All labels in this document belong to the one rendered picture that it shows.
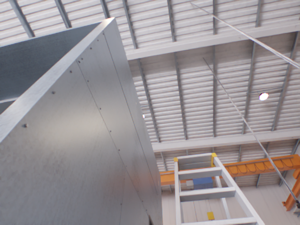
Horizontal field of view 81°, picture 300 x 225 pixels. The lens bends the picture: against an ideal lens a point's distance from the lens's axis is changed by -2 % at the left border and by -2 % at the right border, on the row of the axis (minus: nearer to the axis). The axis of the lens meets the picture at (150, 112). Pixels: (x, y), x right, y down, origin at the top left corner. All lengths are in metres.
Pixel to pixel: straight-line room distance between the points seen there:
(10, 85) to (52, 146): 1.97
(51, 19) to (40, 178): 7.29
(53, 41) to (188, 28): 5.62
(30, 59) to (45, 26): 5.61
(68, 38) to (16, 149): 1.58
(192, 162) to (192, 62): 6.13
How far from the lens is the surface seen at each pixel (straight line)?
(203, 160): 1.64
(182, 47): 6.53
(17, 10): 7.98
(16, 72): 2.43
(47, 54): 2.15
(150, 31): 7.05
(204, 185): 9.68
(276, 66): 8.72
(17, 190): 0.54
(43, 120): 0.62
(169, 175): 9.94
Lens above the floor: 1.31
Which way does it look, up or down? 53 degrees up
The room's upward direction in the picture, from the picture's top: straight up
